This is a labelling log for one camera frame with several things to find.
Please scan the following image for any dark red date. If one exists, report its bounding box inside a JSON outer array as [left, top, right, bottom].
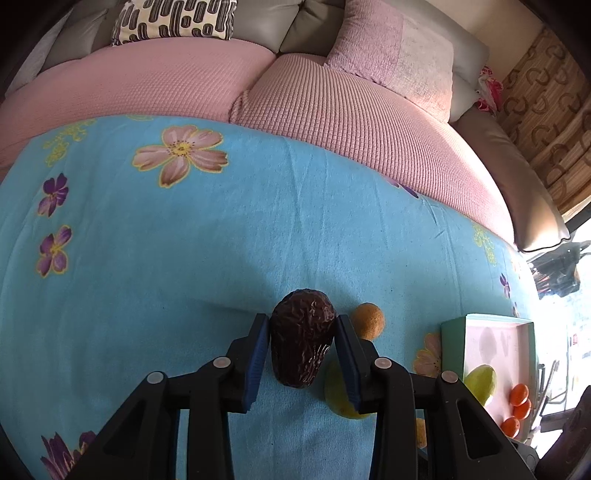
[[270, 289, 337, 389]]

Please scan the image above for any black white patterned cushion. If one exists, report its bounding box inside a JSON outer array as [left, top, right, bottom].
[[111, 0, 238, 46]]

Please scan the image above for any pink cloth on sofa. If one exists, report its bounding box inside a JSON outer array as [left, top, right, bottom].
[[475, 65, 503, 116]]

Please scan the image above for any pink sofa cover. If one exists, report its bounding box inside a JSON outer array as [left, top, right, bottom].
[[0, 36, 516, 245]]

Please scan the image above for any blue floral tablecloth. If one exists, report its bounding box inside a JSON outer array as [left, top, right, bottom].
[[1, 116, 537, 479]]

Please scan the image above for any brown patterned curtain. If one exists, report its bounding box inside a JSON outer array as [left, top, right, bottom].
[[498, 28, 590, 216]]

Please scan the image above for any grey small cushion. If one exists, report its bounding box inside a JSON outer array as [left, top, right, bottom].
[[4, 10, 72, 97]]

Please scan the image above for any pink white cushion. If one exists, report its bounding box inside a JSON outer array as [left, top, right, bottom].
[[325, 0, 454, 123]]

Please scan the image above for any brown longan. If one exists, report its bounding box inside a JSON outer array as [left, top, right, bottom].
[[351, 302, 386, 341], [416, 418, 428, 449]]

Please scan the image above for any white tray teal rim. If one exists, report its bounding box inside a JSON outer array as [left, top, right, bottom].
[[441, 314, 538, 424]]

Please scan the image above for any grey leather sofa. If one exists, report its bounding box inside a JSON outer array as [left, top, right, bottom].
[[4, 0, 571, 253]]

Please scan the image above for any green jujube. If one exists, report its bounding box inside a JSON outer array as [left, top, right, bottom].
[[324, 360, 373, 420], [464, 364, 497, 406]]

